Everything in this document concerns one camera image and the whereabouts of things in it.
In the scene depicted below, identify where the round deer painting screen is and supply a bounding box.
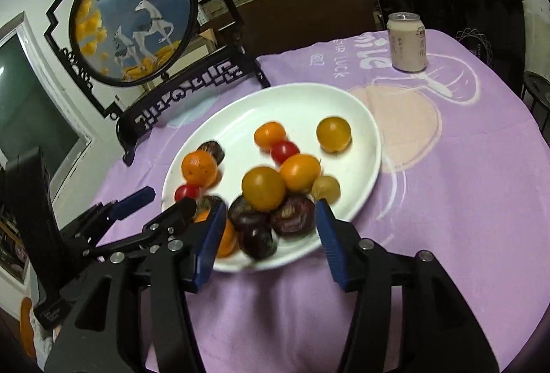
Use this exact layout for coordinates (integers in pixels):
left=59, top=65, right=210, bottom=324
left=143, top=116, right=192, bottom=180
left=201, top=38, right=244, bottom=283
left=45, top=0, right=270, bottom=165

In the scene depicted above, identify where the yellow-orange kumquat on plate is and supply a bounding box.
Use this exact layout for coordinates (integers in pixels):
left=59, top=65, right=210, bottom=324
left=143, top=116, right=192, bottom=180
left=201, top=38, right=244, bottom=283
left=316, top=116, right=352, bottom=153

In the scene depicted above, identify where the dark chestnut middle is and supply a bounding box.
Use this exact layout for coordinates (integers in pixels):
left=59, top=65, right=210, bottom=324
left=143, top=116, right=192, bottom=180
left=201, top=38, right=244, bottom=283
left=228, top=195, right=270, bottom=232

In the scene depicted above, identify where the large orange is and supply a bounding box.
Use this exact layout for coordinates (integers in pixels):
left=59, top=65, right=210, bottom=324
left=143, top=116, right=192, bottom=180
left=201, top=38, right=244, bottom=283
left=279, top=153, right=322, bottom=193

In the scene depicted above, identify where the yellow-orange citrus fruit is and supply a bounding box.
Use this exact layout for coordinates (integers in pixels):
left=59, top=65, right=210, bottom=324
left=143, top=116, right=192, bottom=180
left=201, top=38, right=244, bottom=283
left=193, top=210, right=237, bottom=259

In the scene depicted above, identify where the pale beverage can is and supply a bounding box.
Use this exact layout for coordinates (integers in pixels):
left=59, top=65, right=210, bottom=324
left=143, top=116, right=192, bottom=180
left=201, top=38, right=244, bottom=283
left=387, top=12, right=428, bottom=73

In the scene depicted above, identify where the dark chestnut top left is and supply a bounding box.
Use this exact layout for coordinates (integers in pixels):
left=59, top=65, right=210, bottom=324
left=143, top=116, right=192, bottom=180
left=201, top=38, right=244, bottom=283
left=198, top=140, right=225, bottom=164

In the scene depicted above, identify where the small mandarin orange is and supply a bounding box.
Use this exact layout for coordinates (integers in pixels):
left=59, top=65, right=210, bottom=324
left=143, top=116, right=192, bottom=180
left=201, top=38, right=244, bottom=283
left=254, top=122, right=286, bottom=151

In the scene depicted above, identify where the dark chestnut bottom left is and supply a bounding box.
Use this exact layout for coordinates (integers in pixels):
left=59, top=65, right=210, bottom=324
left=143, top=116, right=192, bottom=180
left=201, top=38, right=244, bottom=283
left=193, top=195, right=224, bottom=222

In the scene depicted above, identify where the red cherry tomato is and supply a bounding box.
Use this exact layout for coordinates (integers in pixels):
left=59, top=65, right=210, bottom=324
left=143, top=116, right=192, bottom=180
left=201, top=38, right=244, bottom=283
left=173, top=184, right=201, bottom=202
left=270, top=140, right=300, bottom=165

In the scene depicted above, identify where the dark wooden chair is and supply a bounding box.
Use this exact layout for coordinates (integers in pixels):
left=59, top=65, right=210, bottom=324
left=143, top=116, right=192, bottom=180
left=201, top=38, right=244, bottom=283
left=521, top=70, right=550, bottom=133

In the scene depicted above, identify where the person's hand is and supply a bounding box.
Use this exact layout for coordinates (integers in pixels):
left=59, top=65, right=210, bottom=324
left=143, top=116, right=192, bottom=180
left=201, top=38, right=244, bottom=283
left=19, top=297, right=36, bottom=360

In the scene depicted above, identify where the dark chestnut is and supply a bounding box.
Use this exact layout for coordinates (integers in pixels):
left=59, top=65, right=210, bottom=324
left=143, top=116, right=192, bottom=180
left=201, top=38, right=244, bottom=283
left=193, top=195, right=224, bottom=222
left=270, top=194, right=315, bottom=237
left=198, top=140, right=225, bottom=164
left=228, top=195, right=270, bottom=232

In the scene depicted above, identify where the dark framed window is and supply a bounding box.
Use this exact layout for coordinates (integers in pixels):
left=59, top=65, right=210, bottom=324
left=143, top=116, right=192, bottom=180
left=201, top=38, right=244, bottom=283
left=0, top=13, right=90, bottom=198

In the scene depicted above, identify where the white oval plate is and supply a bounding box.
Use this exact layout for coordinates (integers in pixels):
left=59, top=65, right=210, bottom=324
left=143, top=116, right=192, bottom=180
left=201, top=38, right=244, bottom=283
left=160, top=83, right=382, bottom=274

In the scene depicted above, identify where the dark chestnut right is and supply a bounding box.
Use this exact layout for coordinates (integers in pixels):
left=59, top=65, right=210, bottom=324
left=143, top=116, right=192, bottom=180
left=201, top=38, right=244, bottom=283
left=270, top=194, right=315, bottom=237

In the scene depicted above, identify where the black chair back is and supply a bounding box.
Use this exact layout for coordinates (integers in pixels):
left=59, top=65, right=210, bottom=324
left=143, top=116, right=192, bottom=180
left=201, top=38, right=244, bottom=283
left=377, top=0, right=526, bottom=95

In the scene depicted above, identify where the small tan longan on plate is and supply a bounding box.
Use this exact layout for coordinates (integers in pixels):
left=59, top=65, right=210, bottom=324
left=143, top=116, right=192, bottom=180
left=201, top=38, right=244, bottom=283
left=310, top=176, right=341, bottom=204

